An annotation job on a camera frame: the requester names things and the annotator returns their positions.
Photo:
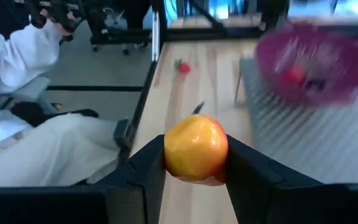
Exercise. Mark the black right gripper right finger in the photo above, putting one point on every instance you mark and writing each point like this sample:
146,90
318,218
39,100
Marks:
275,202

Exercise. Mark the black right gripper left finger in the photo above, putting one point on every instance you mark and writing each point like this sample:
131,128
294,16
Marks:
129,199

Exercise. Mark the yellow red peach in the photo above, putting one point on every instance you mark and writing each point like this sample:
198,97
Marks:
194,146

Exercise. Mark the blackberry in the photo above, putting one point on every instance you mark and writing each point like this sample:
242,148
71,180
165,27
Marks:
315,84

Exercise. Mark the red strawberry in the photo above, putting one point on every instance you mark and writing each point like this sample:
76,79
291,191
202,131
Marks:
292,76
184,68

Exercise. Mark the grey perforated metal shelf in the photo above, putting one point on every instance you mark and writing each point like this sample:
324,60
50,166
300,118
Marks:
306,140

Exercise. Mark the person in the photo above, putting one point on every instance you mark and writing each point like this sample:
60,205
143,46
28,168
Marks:
42,149

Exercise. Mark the black object on lap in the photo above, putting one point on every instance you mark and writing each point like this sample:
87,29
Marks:
33,113

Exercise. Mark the grey seat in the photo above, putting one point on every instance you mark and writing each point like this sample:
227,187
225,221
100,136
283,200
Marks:
30,90

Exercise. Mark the purple plastic colander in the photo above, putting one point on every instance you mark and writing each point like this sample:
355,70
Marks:
337,46

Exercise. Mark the person's hand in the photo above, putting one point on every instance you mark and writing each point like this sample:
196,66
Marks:
56,25

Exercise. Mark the grey black camera block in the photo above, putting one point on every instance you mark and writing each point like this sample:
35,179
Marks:
122,130

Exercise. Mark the white vertical post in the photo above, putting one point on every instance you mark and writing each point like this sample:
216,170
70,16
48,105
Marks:
156,34

